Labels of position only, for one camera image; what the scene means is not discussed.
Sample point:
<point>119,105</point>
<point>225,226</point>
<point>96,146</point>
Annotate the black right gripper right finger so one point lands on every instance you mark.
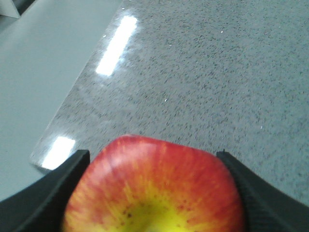
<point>267,209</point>

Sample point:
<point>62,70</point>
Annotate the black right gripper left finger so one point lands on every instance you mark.
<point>40,207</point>

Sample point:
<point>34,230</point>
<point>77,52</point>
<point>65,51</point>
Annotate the red yellow apple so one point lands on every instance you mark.
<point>141,184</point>

